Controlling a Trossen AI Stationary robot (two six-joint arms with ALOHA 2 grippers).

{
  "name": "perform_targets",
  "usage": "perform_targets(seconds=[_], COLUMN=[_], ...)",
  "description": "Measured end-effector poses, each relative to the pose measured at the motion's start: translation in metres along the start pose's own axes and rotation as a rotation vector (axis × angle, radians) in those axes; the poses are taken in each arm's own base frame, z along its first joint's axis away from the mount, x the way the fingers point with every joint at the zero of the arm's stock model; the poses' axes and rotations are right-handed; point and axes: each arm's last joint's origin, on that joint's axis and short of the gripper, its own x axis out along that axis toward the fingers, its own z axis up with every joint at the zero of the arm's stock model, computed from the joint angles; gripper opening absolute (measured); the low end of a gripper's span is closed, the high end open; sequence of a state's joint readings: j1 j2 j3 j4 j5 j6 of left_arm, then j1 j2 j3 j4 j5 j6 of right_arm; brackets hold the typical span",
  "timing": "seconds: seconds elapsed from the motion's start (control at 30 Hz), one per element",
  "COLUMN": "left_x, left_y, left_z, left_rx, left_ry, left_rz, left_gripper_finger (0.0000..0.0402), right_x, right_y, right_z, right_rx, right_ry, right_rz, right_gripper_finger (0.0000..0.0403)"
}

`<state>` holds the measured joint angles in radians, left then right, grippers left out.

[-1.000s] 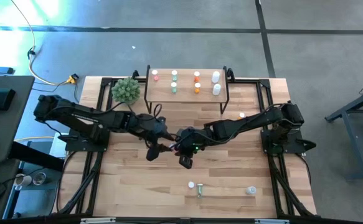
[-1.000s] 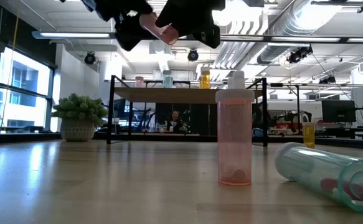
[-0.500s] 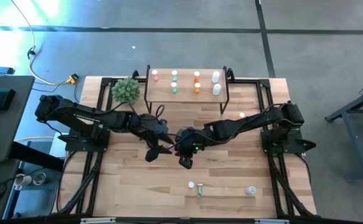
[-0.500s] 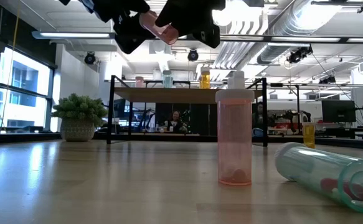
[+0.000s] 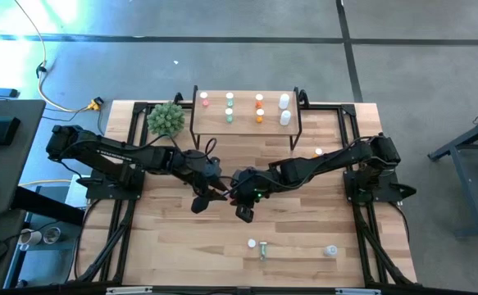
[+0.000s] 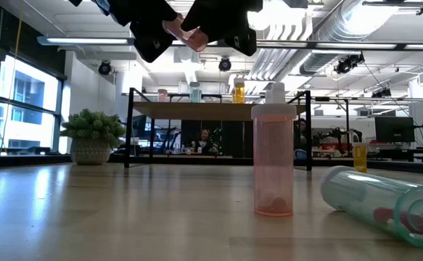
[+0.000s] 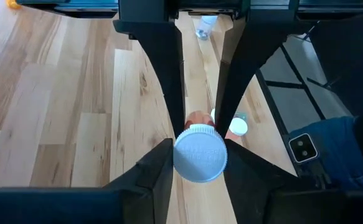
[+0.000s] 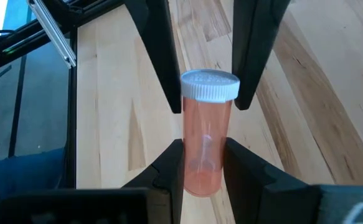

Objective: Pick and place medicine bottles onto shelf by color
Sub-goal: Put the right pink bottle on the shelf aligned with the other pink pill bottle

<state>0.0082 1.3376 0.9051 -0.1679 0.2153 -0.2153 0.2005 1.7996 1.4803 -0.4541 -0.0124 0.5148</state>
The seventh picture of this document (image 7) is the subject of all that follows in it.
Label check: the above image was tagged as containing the pink pill bottle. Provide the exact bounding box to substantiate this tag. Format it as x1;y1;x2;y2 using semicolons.
172;110;229;184

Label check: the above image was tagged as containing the white cap on table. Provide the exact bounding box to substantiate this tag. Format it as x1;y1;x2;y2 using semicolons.
224;116;250;141

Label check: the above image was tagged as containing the black smartphone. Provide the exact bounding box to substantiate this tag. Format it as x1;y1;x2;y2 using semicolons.
288;133;319;164

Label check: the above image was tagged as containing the green pill bottle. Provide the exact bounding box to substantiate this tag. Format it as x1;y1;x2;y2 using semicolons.
210;108;248;124

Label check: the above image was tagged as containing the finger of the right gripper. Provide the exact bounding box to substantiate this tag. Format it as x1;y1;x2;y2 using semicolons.
215;17;318;139
114;20;187;139

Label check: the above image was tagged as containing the clear pill bottle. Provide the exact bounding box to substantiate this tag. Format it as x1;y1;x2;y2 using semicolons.
195;14;219;40

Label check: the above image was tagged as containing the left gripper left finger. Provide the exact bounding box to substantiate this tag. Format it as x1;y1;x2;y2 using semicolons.
101;138;175;224

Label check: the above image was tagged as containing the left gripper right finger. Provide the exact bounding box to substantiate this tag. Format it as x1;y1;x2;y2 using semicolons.
223;139;302;224

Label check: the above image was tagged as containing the person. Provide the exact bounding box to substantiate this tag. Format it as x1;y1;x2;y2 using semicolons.
290;14;363;191

